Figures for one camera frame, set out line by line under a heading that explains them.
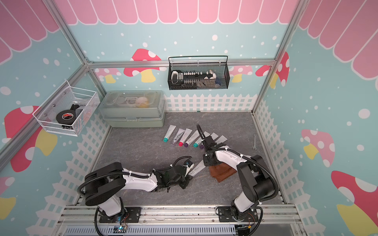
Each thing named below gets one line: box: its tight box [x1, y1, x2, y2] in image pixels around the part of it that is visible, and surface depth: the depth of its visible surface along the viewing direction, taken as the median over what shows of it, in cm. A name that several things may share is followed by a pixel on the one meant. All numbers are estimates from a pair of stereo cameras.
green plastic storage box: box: [98, 89, 166, 128], surface depth 105 cm
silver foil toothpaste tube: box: [171, 128, 186, 147], surface depth 105 cm
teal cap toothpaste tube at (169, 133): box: [163, 124, 177, 143], surface depth 108 cm
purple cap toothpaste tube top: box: [183, 129, 200, 148], surface depth 102 cm
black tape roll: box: [56, 109, 77, 125], surface depth 71 cm
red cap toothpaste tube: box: [178, 128, 193, 148], surface depth 105 cm
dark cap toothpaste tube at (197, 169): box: [185, 159, 207, 182], surface depth 89 cm
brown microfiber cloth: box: [208, 162, 238, 183], surface depth 89 cm
